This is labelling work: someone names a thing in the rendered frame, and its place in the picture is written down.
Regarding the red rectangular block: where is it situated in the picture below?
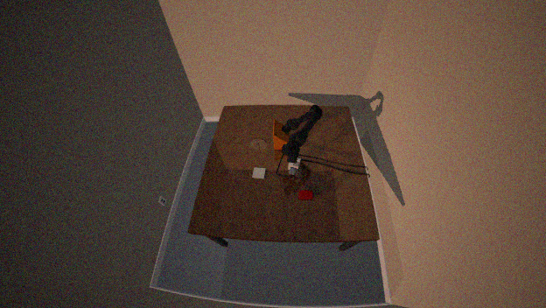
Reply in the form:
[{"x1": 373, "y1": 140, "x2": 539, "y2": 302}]
[{"x1": 298, "y1": 190, "x2": 313, "y2": 200}]

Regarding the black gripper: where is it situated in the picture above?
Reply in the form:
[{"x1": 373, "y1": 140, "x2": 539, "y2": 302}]
[{"x1": 287, "y1": 147, "x2": 300, "y2": 164}]

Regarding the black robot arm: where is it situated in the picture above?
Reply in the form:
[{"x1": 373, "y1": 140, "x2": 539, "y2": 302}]
[{"x1": 282, "y1": 104, "x2": 322, "y2": 156}]

